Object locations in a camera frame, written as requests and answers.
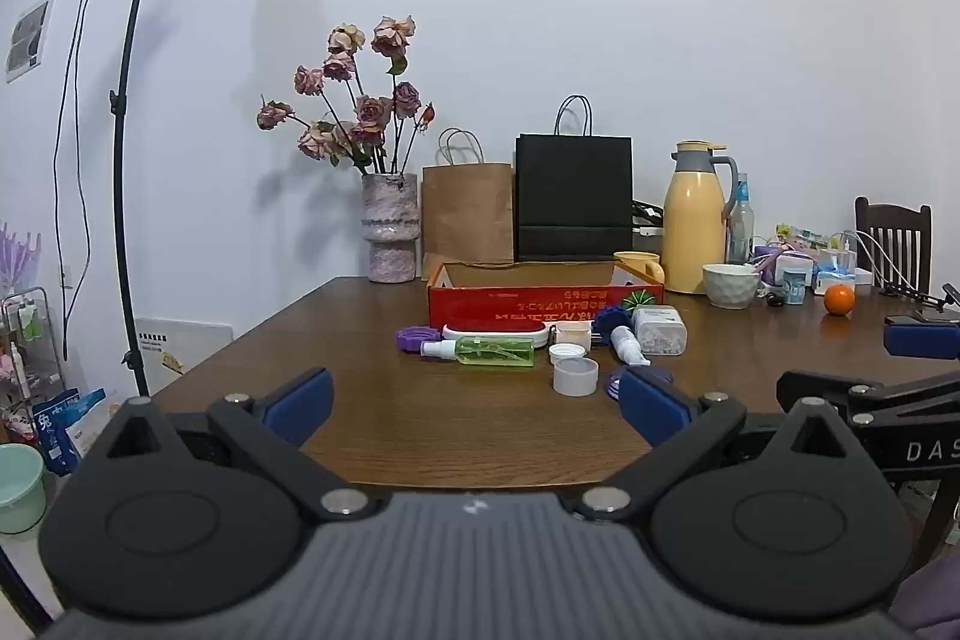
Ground brown paper bag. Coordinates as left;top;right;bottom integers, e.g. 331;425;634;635
421;128;516;268

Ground wall poster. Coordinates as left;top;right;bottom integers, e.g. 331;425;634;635
6;0;57;83

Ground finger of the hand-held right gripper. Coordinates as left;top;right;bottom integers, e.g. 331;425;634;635
775;371;875;422
883;323;960;360

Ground white red lint brush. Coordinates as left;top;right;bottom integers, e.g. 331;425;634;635
441;321;601;347

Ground dried pink roses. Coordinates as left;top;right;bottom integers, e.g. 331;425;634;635
256;15;436;176

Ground metal wire rack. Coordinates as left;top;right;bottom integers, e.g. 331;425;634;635
0;286;62;402

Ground black phone holder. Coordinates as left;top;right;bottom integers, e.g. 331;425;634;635
882;283;960;313

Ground blue rimmed lid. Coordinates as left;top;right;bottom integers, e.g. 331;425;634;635
606;366;673;402

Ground white ribbed bowl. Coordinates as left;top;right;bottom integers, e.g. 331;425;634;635
703;263;763;310

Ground green bucket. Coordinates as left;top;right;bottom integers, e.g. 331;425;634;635
0;443;48;535

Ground small blue white cup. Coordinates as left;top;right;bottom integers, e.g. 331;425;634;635
780;265;812;306

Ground blue white packets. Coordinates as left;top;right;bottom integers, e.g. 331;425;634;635
31;388;107;477

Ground purple hangers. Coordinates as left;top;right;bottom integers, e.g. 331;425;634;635
0;223;43;290

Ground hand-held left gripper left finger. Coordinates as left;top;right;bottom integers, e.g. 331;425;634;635
105;368;383;525

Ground white round jar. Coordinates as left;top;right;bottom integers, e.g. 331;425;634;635
553;356;599;397

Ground white flat panel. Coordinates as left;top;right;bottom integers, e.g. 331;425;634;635
133;315;235;387

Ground yellow thermos jug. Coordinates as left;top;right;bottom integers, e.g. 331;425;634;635
663;140;740;295

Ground black light stand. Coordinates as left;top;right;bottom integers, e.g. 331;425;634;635
107;0;162;398

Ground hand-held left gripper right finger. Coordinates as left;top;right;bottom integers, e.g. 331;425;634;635
574;368;852;522

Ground green spray bottle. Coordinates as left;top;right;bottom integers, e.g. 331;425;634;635
420;335;536;368

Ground yellow mug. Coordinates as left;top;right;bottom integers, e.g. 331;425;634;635
613;251;666;286

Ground purple cloth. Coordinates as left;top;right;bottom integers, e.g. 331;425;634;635
891;546;960;640

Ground black paper bag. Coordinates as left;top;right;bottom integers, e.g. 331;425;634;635
514;95;635;263

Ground clear cotton swab box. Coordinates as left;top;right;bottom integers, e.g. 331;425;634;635
631;305;689;357

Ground red cardboard box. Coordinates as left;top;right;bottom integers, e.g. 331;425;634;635
426;260;665;330

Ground clear bottle blue cap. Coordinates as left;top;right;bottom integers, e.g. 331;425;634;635
726;173;754;265

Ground white charging cables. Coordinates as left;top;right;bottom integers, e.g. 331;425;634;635
853;229;902;291

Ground dark wooden chair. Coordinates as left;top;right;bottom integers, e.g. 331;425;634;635
854;196;934;296

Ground pink mottled vase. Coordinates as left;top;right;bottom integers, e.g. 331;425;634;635
362;172;419;284

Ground purple toothed lid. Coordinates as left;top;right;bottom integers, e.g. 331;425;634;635
396;325;442;354

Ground white spray bottle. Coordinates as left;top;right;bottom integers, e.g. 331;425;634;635
610;325;650;369

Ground black light cable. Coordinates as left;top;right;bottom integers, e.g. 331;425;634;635
52;0;102;361

